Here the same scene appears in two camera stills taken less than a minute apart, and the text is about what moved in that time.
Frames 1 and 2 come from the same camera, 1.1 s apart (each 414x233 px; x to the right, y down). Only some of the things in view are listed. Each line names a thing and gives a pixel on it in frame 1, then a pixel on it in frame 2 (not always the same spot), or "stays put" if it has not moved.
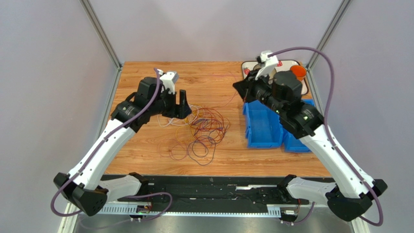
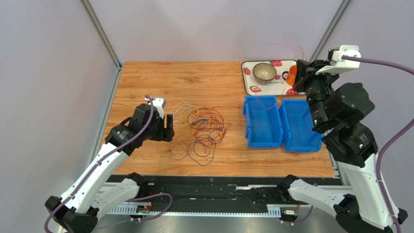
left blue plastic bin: (263, 127) stays put
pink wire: (235, 90) → (264, 108)
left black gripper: (183, 110) → (167, 134)
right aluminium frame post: (337, 17) stays put
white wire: (164, 122) stays put
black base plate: (234, 190) stays put
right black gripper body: (247, 90) → (308, 77)
